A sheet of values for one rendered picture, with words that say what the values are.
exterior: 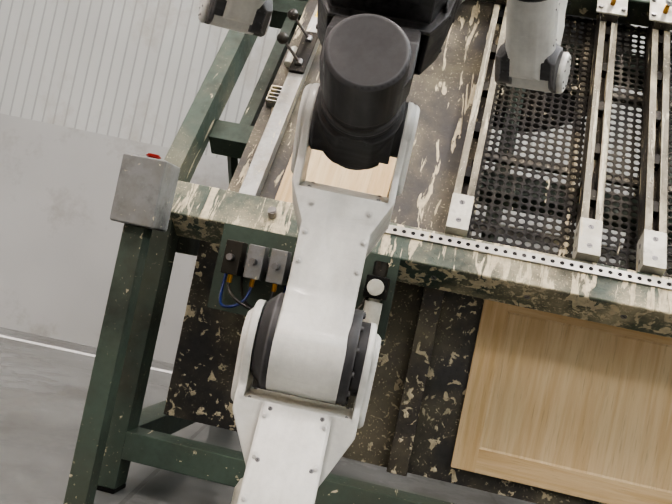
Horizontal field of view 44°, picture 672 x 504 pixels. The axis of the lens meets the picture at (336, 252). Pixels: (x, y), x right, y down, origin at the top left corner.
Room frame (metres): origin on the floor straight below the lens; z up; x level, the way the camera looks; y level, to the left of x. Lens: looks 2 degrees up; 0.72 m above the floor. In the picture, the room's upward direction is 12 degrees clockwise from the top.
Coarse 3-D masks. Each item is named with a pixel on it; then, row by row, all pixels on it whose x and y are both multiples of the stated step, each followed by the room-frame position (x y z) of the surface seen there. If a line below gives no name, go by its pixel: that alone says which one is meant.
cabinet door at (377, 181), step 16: (320, 160) 2.49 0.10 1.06; (288, 176) 2.45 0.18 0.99; (320, 176) 2.46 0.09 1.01; (336, 176) 2.46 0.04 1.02; (352, 176) 2.46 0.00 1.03; (368, 176) 2.46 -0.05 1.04; (384, 176) 2.45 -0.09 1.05; (288, 192) 2.42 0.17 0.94; (368, 192) 2.42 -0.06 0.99; (384, 192) 2.42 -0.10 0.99
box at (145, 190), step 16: (128, 160) 2.15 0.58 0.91; (144, 160) 2.15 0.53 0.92; (160, 160) 2.14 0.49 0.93; (128, 176) 2.15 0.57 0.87; (144, 176) 2.15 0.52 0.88; (160, 176) 2.14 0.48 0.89; (176, 176) 2.24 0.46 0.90; (128, 192) 2.15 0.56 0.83; (144, 192) 2.15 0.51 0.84; (160, 192) 2.15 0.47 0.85; (112, 208) 2.16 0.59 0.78; (128, 208) 2.15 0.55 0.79; (144, 208) 2.15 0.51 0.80; (160, 208) 2.17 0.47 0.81; (144, 224) 2.14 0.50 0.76; (160, 224) 2.20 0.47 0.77
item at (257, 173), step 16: (288, 80) 2.66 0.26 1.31; (304, 80) 2.70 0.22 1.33; (288, 96) 2.61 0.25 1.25; (272, 112) 2.57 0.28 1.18; (288, 112) 2.57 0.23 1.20; (272, 128) 2.53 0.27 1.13; (272, 144) 2.50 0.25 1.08; (256, 160) 2.46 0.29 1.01; (272, 160) 2.50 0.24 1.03; (256, 176) 2.42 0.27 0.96; (240, 192) 2.39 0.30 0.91; (256, 192) 2.39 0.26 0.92
